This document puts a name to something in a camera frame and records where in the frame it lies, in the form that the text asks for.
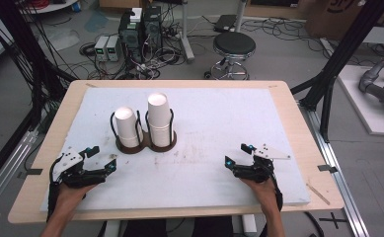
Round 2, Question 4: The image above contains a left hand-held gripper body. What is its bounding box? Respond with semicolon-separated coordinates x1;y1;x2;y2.
50;146;97;190

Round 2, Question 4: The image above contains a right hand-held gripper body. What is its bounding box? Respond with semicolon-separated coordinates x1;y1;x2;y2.
233;143;292;184

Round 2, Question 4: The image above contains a brown double cup holder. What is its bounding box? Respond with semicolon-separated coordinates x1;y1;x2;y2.
110;108;178;155

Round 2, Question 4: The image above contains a tall white paper cup stack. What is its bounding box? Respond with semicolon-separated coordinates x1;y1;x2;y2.
146;92;175;148

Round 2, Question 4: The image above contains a person's right hand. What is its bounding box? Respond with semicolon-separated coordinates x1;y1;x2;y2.
239;177;280;211

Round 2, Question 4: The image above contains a person's left hand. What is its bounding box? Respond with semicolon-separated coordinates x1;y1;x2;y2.
54;182;98;213

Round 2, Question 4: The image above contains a white foam mat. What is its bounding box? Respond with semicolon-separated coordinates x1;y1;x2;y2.
39;86;312;212

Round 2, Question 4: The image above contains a black tape piece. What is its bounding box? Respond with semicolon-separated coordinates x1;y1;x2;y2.
317;164;339;174
17;168;43;180

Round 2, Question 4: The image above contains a short white paper cup stack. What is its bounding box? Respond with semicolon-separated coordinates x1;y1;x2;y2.
114;107;144;148

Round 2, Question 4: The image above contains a white table leg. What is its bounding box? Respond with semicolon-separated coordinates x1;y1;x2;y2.
241;213;259;237

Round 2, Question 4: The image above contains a thin wooden stick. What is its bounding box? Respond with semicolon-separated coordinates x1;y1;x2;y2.
305;183;332;206

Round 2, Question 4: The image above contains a person's right leg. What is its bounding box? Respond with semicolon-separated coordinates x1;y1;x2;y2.
192;215;235;237

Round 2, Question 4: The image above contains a person's leg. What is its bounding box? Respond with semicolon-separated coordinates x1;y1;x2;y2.
192;215;235;237
122;217;170;237

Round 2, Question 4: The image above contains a person's left leg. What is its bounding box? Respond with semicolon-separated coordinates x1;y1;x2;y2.
122;217;170;237

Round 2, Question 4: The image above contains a grey power supply box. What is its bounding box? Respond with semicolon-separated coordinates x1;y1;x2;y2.
106;35;122;63
94;35;111;62

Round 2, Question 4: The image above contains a black round stool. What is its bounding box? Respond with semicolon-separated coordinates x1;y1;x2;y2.
203;31;257;81

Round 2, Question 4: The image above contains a white platform board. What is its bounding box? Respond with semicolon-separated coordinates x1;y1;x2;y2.
337;64;384;137

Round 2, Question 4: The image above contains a black computer tower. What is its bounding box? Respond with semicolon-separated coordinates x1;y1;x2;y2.
117;11;144;64
142;5;164;54

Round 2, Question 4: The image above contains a grey metal stand leg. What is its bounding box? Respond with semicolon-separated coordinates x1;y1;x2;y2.
178;0;196;64

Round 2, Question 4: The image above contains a black flat device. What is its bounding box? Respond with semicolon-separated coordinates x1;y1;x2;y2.
213;14;239;34

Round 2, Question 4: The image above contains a brown cardboard box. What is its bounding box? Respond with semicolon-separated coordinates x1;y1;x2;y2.
304;0;365;41

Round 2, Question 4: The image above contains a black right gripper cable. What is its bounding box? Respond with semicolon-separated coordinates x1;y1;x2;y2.
268;167;284;212

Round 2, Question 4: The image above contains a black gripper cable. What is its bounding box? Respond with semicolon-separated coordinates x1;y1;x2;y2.
46;157;64;222
268;167;284;212

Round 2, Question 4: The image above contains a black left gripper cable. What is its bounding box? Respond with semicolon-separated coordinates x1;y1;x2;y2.
46;157;64;222

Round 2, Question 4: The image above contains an aluminium rail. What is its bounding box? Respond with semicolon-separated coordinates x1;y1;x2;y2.
0;128;39;220
298;101;371;237

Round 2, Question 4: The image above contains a tangle of floor cables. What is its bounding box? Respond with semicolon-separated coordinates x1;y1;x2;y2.
78;40;185;81

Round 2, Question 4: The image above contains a black metal frame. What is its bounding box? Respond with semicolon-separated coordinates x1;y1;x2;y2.
0;0;77;196
290;0;384;143

